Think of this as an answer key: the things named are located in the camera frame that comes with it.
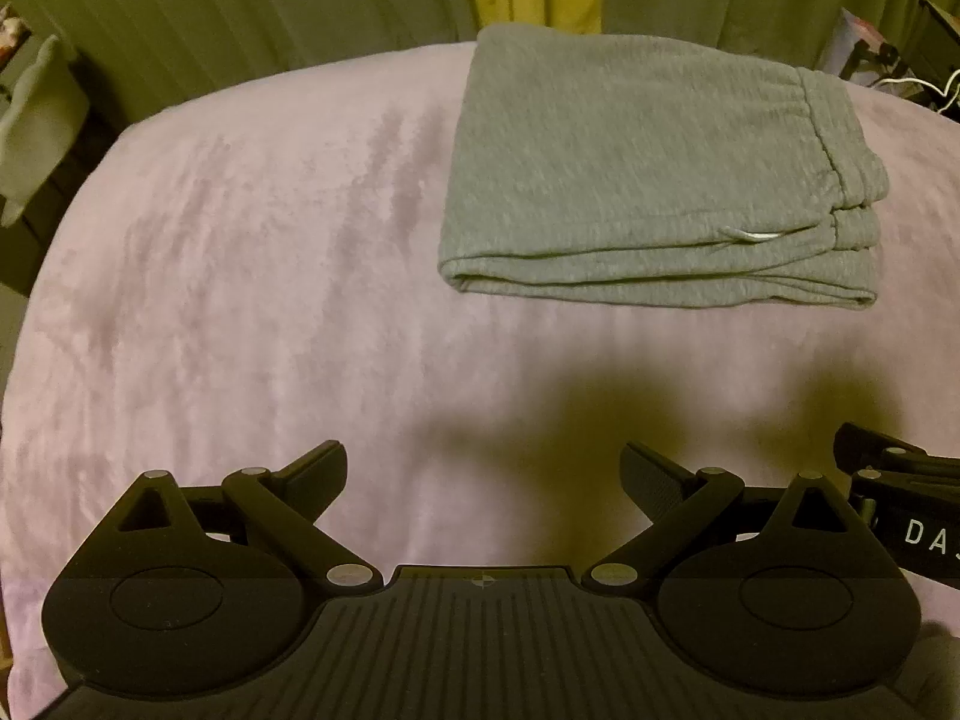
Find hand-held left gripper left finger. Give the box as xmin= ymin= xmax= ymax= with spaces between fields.
xmin=97 ymin=441 xmax=380 ymax=592

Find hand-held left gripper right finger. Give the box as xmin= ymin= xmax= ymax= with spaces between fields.
xmin=581 ymin=441 xmax=871 ymax=592

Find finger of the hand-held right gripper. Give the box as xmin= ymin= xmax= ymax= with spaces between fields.
xmin=835 ymin=422 xmax=960 ymax=500

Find grey pants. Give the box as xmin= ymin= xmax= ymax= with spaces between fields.
xmin=437 ymin=22 xmax=891 ymax=312

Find pink blanket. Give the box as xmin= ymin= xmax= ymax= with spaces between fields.
xmin=0 ymin=41 xmax=960 ymax=706

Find pink box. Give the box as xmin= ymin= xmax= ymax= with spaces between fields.
xmin=817 ymin=7 xmax=886 ymax=80

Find black stand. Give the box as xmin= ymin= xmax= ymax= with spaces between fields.
xmin=847 ymin=0 xmax=960 ymax=121

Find white chair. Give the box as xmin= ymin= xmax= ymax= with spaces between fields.
xmin=0 ymin=34 xmax=91 ymax=230

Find grey curtain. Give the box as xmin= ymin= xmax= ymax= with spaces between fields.
xmin=0 ymin=0 xmax=960 ymax=128

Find white cable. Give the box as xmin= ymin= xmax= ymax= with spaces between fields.
xmin=874 ymin=66 xmax=960 ymax=119

